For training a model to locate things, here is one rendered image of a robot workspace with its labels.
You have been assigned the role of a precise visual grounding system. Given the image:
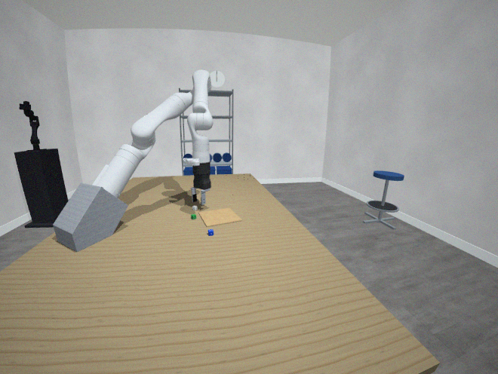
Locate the tan mat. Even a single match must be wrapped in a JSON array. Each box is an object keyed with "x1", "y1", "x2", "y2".
[{"x1": 199, "y1": 208, "x2": 242, "y2": 227}]

